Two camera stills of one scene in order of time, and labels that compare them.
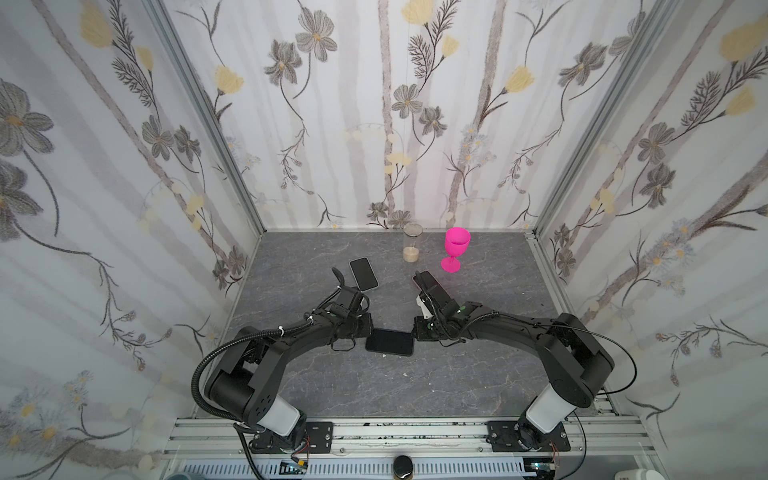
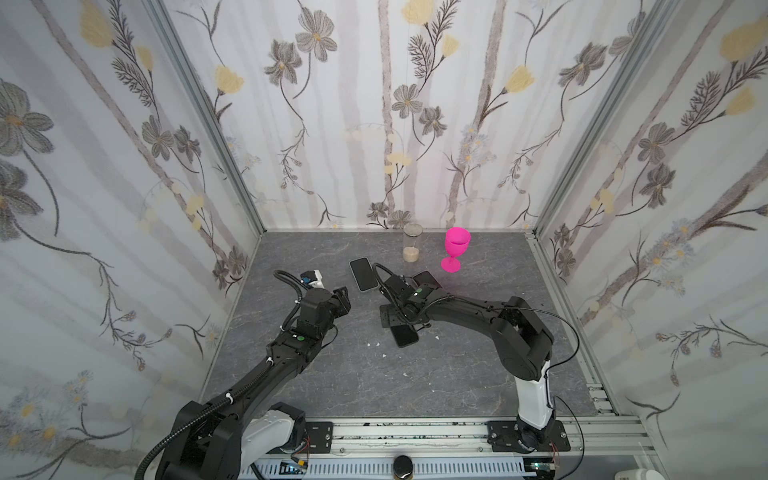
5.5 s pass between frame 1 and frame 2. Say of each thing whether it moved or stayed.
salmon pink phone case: stayed
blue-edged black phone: stayed
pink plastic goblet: stayed
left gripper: moved
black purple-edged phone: stayed
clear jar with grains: stayed
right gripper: moved
